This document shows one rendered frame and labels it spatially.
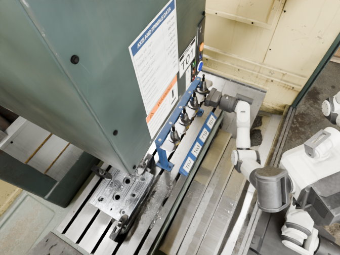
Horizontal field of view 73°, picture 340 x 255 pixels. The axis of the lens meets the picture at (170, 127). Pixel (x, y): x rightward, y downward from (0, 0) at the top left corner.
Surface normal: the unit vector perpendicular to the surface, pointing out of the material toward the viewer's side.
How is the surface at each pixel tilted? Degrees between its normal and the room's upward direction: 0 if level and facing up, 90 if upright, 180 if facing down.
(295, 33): 88
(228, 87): 24
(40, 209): 0
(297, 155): 18
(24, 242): 0
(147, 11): 90
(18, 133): 91
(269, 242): 0
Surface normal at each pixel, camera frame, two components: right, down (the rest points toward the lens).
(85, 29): 0.87, 0.39
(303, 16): -0.48, 0.79
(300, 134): -0.07, -0.51
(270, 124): -0.32, -0.60
